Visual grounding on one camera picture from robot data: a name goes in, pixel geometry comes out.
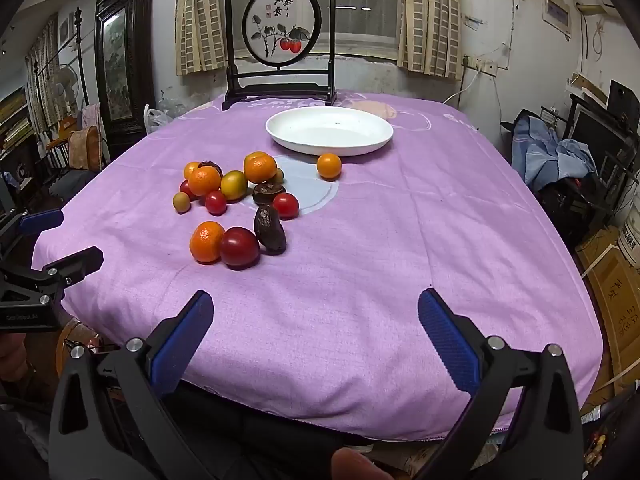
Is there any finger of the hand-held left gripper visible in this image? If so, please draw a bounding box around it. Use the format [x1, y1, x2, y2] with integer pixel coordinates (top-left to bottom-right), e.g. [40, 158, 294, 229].
[0, 246, 105, 306]
[0, 209, 65, 256]

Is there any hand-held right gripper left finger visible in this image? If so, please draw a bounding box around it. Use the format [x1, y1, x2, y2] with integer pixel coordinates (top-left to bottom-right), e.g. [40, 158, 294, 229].
[48, 290, 216, 480]

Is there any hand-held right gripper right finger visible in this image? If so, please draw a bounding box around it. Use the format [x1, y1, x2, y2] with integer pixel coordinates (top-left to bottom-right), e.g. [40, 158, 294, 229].
[417, 287, 585, 480]

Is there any mandarin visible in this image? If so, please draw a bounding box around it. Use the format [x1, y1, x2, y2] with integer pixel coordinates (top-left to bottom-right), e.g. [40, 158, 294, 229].
[189, 221, 227, 264]
[188, 166, 222, 197]
[243, 151, 278, 184]

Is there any large dark red tomato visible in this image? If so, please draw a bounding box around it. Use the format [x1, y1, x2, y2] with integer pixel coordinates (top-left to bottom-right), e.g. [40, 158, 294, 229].
[220, 226, 261, 268]

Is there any long dark water chestnut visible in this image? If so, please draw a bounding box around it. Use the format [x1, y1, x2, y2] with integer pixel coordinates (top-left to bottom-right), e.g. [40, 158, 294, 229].
[253, 204, 287, 255]

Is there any white oval plate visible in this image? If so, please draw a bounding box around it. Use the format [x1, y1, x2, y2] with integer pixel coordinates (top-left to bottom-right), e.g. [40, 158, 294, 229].
[265, 106, 395, 157]

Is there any person's right hand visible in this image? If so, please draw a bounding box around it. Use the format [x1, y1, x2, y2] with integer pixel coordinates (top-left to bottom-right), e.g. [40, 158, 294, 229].
[331, 447, 396, 480]

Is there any orange cushion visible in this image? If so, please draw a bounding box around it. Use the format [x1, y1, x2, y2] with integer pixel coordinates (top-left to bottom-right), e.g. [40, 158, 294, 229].
[67, 125, 103, 171]

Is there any bookshelf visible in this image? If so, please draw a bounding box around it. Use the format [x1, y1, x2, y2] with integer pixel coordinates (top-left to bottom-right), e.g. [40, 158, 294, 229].
[0, 85, 38, 161]

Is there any purple tablecloth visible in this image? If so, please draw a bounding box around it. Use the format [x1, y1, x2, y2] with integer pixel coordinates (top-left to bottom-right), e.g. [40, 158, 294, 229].
[31, 91, 601, 443]

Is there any standing fan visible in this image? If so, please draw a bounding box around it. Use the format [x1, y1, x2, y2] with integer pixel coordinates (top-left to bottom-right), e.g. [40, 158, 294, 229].
[50, 64, 81, 126]

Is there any white plastic bag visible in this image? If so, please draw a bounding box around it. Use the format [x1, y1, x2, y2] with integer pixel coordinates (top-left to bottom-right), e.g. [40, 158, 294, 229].
[144, 104, 173, 135]

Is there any striped curtain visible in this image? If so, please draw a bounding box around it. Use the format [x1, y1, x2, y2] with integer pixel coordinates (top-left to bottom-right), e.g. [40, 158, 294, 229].
[25, 15, 61, 131]

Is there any dark coat rack pole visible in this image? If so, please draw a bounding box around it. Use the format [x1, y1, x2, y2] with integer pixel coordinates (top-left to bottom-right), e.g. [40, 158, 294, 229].
[72, 7, 91, 108]

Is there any cardboard box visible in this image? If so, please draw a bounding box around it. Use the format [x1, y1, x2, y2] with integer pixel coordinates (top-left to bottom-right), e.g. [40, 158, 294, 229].
[575, 227, 640, 401]

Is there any dark wooden cabinet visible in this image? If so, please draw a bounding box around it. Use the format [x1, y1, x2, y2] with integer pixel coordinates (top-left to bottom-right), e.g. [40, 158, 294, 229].
[95, 0, 157, 146]

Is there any blue cloth pile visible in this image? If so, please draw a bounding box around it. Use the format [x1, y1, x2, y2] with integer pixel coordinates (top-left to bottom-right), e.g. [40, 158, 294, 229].
[510, 110, 598, 191]

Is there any white bucket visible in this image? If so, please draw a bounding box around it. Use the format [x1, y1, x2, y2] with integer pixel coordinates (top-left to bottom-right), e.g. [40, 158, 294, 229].
[617, 205, 640, 268]

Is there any checked beige curtain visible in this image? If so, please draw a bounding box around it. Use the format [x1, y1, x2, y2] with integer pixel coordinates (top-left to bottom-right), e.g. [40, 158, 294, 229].
[397, 0, 463, 81]
[175, 0, 227, 77]

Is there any round painting table screen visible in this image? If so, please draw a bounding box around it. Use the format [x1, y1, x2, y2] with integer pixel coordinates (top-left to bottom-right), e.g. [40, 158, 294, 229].
[221, 0, 338, 111]

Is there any black metal rack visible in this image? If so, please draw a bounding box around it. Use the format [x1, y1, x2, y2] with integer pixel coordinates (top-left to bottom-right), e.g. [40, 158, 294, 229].
[567, 80, 640, 211]

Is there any window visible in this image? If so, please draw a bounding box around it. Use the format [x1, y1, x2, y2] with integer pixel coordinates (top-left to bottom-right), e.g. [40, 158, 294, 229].
[295, 0, 406, 61]

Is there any wall power outlet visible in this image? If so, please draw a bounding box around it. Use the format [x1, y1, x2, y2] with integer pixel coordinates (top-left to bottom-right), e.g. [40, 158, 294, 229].
[462, 55, 498, 77]

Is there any small wall frame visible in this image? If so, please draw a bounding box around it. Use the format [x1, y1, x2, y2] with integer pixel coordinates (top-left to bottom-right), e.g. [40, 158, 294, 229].
[542, 0, 573, 41]

